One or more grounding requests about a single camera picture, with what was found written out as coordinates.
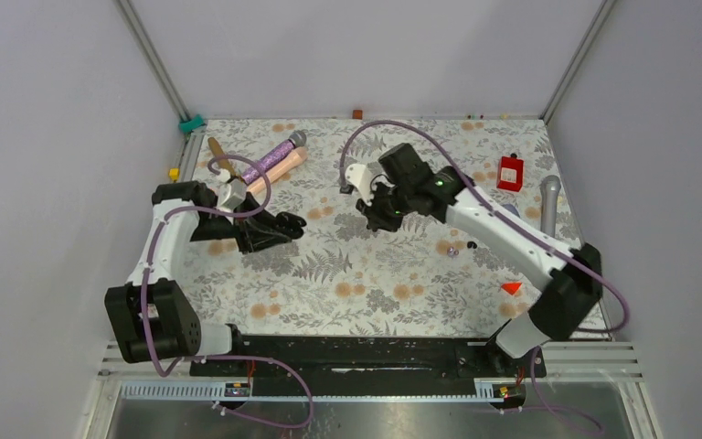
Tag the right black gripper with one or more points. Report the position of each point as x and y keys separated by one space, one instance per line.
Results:
x=372 y=214

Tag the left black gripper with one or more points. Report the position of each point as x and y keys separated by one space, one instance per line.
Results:
x=255 y=230

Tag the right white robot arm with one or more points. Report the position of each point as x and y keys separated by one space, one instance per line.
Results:
x=566 y=278

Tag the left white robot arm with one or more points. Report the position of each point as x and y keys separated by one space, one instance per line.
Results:
x=150 y=315

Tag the purple earbud case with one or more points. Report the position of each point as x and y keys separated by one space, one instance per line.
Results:
x=512 y=209

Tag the brown toy microphone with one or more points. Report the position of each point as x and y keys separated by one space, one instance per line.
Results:
x=220 y=165

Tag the pink toy microphone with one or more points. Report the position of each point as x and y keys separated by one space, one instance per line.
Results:
x=294 y=159

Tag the yellow small block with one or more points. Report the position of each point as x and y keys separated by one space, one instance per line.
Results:
x=174 y=174

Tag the purple glitter toy microphone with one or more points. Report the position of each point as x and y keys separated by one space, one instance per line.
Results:
x=296 y=139

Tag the coloured beads row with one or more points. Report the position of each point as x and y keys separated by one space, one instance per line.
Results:
x=475 y=115

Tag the red square box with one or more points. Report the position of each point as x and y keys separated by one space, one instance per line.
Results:
x=510 y=173

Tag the red triangle block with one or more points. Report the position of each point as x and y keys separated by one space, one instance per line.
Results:
x=512 y=288

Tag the silver toy microphone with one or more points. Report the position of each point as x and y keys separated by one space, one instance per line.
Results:
x=550 y=188

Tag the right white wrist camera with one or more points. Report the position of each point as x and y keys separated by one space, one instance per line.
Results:
x=358 y=177

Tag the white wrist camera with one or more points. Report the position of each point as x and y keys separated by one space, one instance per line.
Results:
x=358 y=177
x=232 y=191

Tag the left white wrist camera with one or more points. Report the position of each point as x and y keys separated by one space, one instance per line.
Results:
x=232 y=191

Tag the teal corner bracket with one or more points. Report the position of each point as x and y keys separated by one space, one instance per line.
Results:
x=190 y=125

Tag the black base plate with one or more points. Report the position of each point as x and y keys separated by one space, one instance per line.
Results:
x=368 y=366

